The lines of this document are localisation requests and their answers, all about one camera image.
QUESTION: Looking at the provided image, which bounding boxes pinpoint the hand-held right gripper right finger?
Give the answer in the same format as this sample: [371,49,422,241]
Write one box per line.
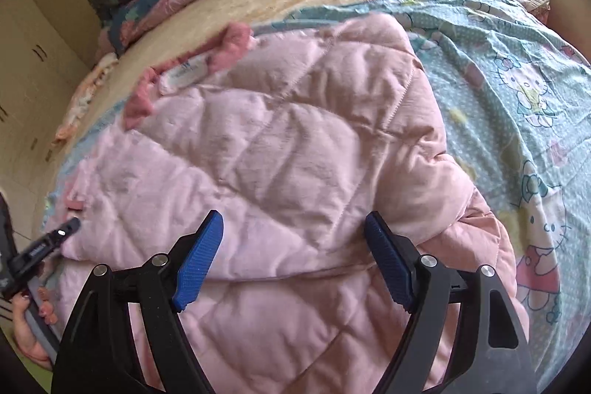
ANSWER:
[363,210,539,394]

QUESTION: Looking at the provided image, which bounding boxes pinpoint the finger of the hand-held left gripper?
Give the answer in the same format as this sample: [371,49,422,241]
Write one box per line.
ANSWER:
[45,216,83,248]

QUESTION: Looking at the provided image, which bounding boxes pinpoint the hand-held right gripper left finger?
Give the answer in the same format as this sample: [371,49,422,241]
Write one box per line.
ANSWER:
[51,209,225,394]

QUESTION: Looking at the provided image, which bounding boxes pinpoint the pink quilted comforter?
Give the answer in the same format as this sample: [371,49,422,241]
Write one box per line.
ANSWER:
[55,13,532,394]

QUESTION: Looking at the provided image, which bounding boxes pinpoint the person's left hand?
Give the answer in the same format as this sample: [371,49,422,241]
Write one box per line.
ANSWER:
[9,285,60,373]

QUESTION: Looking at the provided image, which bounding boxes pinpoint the peach printed cloth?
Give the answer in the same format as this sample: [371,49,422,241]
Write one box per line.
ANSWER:
[53,52,121,143]

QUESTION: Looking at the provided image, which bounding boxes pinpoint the cream wardrobe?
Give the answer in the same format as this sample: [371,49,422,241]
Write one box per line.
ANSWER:
[0,0,100,192]

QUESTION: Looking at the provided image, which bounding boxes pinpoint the light blue cartoon print blanket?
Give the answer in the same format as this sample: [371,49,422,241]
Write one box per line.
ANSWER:
[44,0,591,390]

